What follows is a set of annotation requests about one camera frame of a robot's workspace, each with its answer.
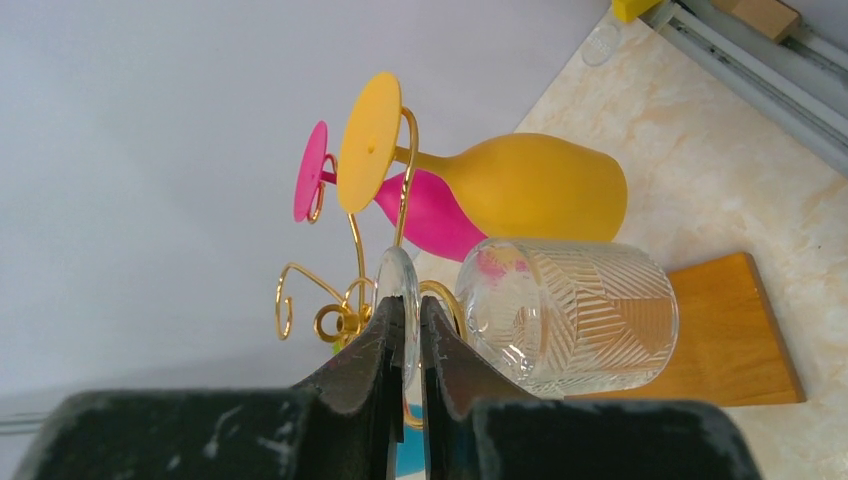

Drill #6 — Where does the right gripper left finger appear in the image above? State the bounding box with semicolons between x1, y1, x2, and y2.
15;297;405;479

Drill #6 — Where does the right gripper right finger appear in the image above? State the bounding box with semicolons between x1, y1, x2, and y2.
420;297;761;479

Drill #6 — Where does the patterned clear glass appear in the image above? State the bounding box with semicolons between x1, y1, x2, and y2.
448;238;679;399

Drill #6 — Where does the blue wine glass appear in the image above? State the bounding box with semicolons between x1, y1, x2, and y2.
396;423;427;480

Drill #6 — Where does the pink wine glass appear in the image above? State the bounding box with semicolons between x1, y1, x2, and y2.
293;121;486;262

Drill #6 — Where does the yellow wine glass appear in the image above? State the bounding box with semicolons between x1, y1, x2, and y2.
337;72;628;242

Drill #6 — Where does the wooden gold wine glass rack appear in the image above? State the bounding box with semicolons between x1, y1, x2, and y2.
274;105;808;432

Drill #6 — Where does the yellow block at edge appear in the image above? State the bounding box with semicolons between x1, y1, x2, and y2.
611;0;663;24

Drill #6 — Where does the wooden block at edge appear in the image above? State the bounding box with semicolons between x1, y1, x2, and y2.
711;0;802;43

